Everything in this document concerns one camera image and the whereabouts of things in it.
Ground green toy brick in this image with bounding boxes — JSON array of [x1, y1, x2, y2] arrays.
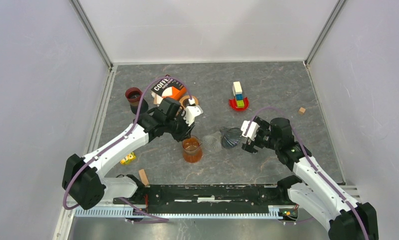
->
[[236, 100, 245, 109]]

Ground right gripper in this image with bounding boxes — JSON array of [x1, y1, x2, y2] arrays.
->
[[241, 116, 280, 155]]

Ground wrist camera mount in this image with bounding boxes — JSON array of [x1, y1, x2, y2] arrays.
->
[[240, 120, 260, 141], [183, 97, 203, 127]]

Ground yellow toy figure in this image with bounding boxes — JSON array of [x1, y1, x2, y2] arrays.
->
[[120, 152, 137, 165]]

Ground blue toy brick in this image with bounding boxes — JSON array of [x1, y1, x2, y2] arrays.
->
[[235, 93, 244, 101]]

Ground red curved plastic piece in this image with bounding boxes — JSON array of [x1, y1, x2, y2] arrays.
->
[[228, 97, 250, 112]]

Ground clear glass dripper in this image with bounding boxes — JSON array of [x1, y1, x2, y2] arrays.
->
[[201, 131, 223, 153]]

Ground wooden ring holder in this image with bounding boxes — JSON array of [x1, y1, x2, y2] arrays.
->
[[179, 95, 199, 108]]

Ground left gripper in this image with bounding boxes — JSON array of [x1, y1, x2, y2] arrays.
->
[[165, 110, 196, 143]]

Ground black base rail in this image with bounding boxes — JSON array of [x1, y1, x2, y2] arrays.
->
[[113, 179, 296, 214]]

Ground dark red black dripper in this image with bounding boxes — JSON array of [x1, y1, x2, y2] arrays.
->
[[124, 87, 149, 115]]

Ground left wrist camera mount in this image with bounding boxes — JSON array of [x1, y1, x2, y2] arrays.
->
[[183, 97, 203, 127]]

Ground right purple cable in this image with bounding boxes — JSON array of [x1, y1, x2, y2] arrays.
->
[[246, 106, 371, 240]]

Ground coffee filter box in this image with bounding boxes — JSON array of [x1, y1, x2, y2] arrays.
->
[[150, 74, 187, 101]]

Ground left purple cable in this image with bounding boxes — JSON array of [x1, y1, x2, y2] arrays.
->
[[62, 75, 194, 225]]

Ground dark glass dripper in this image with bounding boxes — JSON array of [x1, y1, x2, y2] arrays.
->
[[220, 127, 242, 149]]

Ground amber glass carafe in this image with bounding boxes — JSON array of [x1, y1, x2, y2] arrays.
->
[[181, 135, 203, 164]]

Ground wooden rectangular block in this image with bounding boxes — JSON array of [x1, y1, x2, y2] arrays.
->
[[138, 169, 150, 187]]

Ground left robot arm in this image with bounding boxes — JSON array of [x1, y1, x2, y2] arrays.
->
[[62, 98, 203, 210]]

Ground brown paper coffee filters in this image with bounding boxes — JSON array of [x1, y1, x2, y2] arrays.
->
[[151, 92, 163, 106]]

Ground small wooden cube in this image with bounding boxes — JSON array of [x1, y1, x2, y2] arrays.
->
[[298, 107, 306, 116]]

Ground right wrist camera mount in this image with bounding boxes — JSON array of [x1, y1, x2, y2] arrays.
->
[[240, 120, 260, 141]]

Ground purple cable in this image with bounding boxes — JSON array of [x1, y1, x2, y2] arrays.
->
[[246, 106, 371, 240], [62, 75, 194, 225]]

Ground white slotted cable duct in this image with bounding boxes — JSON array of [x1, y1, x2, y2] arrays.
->
[[74, 205, 298, 220]]

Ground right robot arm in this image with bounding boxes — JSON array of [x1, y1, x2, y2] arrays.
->
[[240, 116, 379, 240]]

